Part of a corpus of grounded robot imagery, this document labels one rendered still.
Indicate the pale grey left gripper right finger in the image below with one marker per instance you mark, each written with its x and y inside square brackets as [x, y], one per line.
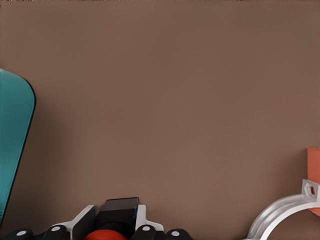
[142, 220]

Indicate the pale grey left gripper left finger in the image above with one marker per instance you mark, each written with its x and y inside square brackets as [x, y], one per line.
[82, 220]

